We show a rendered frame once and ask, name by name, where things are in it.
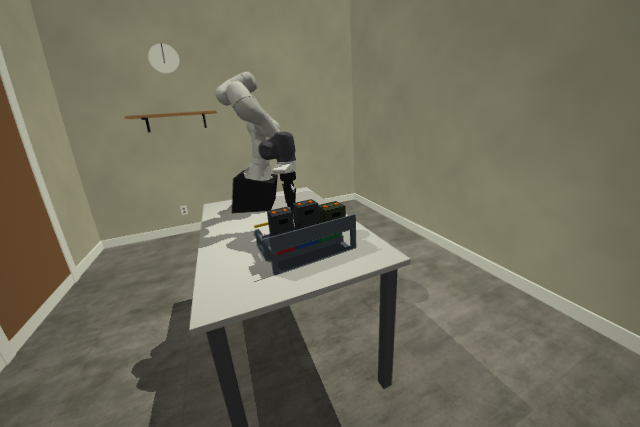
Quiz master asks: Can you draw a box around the grey metal shelf rack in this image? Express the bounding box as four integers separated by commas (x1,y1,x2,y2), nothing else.
254,214,356,276

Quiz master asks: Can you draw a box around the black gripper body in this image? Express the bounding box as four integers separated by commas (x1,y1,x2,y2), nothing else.
280,171,296,192

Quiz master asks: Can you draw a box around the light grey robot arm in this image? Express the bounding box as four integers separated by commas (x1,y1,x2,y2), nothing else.
215,71,297,181

